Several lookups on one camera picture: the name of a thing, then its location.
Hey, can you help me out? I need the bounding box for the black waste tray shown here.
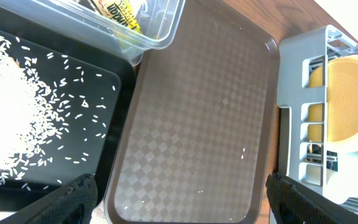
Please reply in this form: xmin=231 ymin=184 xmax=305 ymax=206
xmin=0 ymin=7 xmax=136 ymax=212

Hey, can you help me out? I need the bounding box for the grey dishwasher rack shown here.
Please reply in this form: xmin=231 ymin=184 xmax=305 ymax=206
xmin=275 ymin=24 xmax=358 ymax=223

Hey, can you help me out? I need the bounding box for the yellow plate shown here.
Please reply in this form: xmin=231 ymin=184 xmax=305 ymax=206
xmin=325 ymin=55 xmax=358 ymax=153

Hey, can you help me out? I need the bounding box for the cream white cup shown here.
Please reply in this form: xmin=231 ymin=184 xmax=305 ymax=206
xmin=320 ymin=152 xmax=358 ymax=204

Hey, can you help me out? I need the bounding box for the clear plastic bin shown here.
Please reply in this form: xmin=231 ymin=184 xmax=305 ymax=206
xmin=0 ymin=0 xmax=185 ymax=65

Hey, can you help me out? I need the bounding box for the pile of rice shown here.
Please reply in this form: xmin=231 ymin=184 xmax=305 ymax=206
xmin=0 ymin=26 xmax=117 ymax=190

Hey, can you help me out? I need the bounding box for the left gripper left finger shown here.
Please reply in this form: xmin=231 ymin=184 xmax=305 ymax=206
xmin=0 ymin=174 xmax=98 ymax=224

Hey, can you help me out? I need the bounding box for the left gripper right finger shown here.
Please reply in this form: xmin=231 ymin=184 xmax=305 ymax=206
xmin=265 ymin=172 xmax=358 ymax=224

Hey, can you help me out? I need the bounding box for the green orange snack wrapper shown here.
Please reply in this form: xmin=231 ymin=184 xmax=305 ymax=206
xmin=91 ymin=0 xmax=142 ymax=34

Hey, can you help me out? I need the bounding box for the brown serving tray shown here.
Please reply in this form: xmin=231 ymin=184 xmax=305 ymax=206
xmin=104 ymin=1 xmax=280 ymax=223

